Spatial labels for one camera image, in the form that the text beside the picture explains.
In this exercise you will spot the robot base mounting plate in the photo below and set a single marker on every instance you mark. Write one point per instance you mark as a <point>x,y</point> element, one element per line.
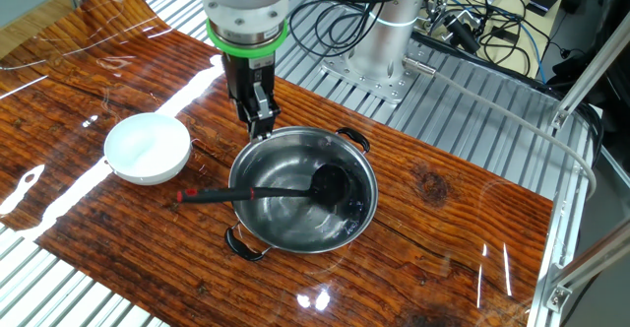
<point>389,90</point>

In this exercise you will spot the beige wooden desk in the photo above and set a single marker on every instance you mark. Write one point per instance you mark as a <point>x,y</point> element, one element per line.
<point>514,2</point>

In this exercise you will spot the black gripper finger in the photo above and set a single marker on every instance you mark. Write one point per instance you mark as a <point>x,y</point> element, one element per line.
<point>258,108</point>

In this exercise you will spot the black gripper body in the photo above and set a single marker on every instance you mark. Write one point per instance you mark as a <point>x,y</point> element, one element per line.
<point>246,73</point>

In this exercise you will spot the black plastic ladle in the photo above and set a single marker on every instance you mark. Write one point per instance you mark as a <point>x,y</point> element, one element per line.
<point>330,184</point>

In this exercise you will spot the black rectangular box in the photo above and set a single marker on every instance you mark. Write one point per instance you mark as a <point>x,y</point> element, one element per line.
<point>544,0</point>

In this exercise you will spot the black cylindrical device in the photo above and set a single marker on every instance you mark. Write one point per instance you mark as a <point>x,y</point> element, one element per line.
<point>462,34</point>

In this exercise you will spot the glossy wood-grain mat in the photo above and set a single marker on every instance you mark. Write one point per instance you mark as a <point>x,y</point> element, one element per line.
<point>443,248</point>

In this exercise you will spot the white ceramic bowl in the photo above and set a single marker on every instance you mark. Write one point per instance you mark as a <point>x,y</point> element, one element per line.
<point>147,150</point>

